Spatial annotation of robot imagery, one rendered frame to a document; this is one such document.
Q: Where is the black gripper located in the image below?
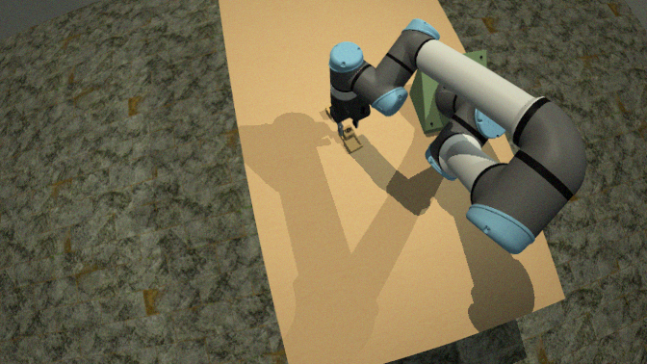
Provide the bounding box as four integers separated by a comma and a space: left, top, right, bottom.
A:
330, 84, 371, 137

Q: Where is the tan shallow rectangular tray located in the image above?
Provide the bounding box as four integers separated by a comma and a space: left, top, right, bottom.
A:
338, 132, 363, 154

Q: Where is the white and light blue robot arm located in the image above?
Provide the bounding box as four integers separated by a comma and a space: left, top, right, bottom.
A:
328, 18, 586, 254

